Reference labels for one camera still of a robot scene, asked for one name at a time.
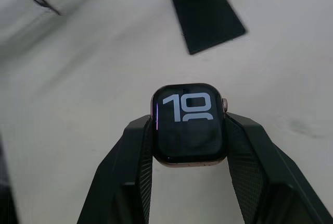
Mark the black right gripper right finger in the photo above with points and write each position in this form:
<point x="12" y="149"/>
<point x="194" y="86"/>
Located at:
<point x="265" y="172"/>

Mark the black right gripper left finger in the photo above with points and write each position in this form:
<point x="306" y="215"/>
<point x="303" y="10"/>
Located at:
<point x="122" y="172"/>

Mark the rose gold smartwatch body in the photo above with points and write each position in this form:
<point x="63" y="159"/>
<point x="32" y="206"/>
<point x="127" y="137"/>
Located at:
<point x="188" y="127"/>

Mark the black watch stand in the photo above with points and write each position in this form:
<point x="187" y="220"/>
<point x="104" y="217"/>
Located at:
<point x="205" y="13"/>

